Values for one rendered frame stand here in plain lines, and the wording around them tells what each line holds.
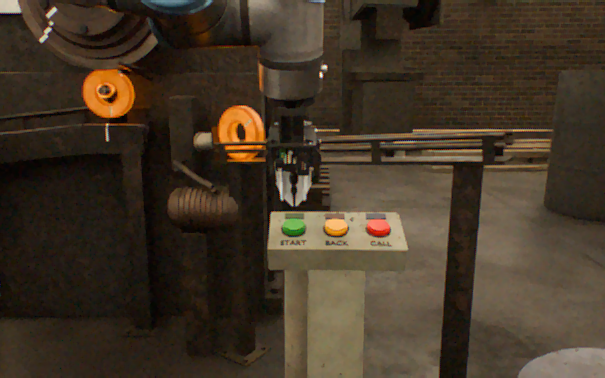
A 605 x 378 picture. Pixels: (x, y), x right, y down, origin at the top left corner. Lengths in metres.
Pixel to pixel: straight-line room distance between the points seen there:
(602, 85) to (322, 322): 2.71
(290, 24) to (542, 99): 7.87
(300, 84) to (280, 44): 0.06
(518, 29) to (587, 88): 4.95
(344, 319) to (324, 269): 0.10
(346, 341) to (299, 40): 0.54
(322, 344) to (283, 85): 0.48
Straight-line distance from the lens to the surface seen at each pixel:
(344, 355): 0.94
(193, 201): 1.46
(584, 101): 3.40
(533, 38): 8.35
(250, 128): 1.37
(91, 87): 1.70
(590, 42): 8.71
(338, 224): 0.87
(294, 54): 0.66
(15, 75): 1.89
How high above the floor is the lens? 0.87
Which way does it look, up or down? 13 degrees down
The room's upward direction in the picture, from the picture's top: straight up
